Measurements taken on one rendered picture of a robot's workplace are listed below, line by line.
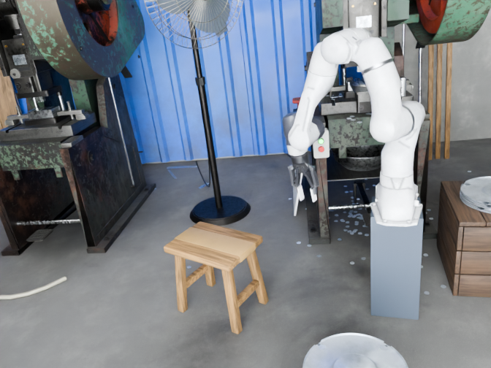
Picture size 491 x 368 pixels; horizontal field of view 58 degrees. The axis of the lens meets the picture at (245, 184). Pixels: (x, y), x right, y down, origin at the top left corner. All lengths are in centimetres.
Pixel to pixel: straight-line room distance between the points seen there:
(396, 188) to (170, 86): 240
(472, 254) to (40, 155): 215
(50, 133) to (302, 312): 165
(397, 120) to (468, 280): 81
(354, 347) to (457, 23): 142
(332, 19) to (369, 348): 146
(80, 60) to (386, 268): 165
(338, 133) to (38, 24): 146
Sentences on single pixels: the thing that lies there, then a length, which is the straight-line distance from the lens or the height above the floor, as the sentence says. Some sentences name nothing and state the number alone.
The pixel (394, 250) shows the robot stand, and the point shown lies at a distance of 175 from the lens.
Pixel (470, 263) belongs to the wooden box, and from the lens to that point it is 200.
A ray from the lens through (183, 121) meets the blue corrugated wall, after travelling 367.
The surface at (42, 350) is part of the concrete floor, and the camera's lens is 211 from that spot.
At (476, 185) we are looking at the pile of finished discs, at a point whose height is 39.
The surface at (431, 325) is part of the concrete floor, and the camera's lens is 192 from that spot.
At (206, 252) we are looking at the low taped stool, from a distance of 177.
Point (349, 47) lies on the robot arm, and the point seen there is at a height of 104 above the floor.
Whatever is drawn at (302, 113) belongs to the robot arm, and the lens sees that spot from 175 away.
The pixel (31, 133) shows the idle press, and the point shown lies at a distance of 273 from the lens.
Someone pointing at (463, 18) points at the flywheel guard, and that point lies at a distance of 218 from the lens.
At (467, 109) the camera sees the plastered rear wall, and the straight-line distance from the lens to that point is 386.
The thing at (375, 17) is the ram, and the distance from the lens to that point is 230.
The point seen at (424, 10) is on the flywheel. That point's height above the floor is 107.
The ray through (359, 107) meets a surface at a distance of 226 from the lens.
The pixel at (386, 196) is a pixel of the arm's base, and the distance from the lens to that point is 164.
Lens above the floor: 124
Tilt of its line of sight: 23 degrees down
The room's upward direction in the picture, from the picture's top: 7 degrees counter-clockwise
